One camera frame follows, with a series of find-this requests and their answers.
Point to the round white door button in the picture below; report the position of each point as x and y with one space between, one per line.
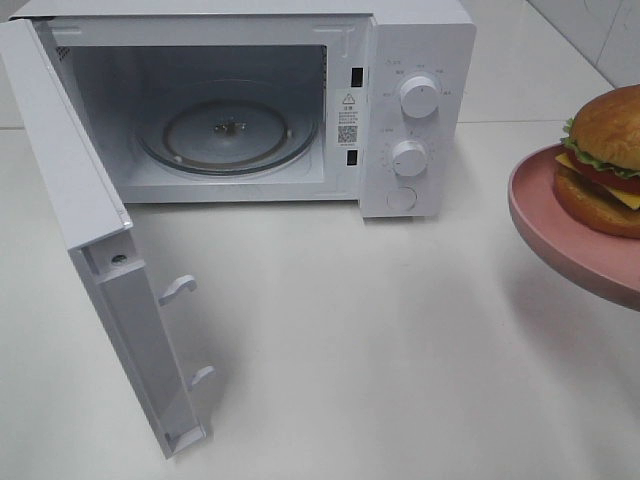
401 199

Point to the white timer knob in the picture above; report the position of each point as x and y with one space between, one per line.
409 158

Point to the burger with lettuce and cheese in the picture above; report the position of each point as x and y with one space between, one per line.
597 175

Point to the pink round plate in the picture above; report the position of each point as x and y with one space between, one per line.
605 265

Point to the glass microwave turntable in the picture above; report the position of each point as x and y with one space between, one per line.
230 127

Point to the white microwave oven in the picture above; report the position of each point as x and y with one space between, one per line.
358 53

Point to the upper white power knob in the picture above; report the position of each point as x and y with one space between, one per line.
419 96

